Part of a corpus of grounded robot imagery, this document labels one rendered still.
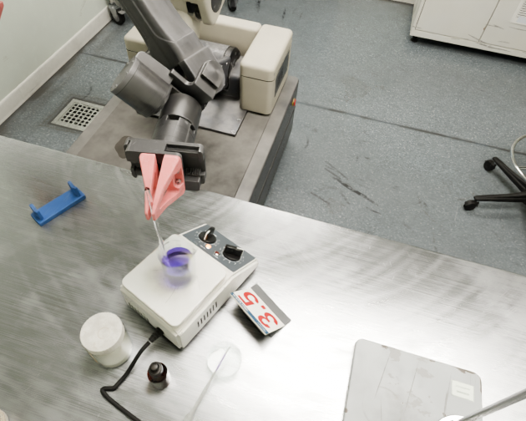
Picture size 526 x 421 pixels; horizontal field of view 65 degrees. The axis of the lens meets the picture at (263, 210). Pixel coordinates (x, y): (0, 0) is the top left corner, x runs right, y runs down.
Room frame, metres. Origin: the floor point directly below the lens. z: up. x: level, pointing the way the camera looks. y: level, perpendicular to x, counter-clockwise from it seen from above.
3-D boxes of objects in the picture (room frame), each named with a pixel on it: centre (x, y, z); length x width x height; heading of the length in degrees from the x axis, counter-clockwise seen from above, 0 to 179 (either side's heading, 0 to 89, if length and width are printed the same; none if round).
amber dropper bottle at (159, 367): (0.16, 0.13, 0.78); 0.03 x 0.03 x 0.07
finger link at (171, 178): (0.33, 0.14, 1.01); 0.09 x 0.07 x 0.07; 0
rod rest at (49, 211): (0.47, 0.40, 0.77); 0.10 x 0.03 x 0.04; 142
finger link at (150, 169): (0.33, 0.12, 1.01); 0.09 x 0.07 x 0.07; 179
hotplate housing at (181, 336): (0.32, 0.11, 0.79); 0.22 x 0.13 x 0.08; 147
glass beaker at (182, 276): (0.30, 0.12, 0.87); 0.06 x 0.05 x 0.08; 111
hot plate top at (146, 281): (0.29, 0.13, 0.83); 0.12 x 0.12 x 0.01; 57
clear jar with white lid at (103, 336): (0.20, 0.22, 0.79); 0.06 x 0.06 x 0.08
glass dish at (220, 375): (0.20, 0.04, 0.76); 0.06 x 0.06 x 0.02
